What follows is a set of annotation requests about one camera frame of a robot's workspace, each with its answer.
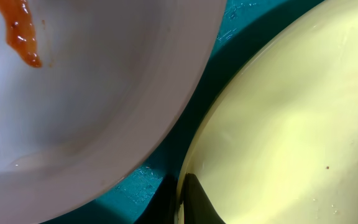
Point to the white plate upper left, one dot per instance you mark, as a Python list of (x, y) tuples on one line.
[(116, 76)]

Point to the light green plate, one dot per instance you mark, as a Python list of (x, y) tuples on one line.
[(280, 143)]

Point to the sauce stain on upper plate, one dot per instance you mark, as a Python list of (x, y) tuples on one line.
[(20, 30)]

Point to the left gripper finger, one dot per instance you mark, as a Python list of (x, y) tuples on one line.
[(196, 205)]

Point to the teal plastic tray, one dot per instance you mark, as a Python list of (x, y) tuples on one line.
[(147, 195)]

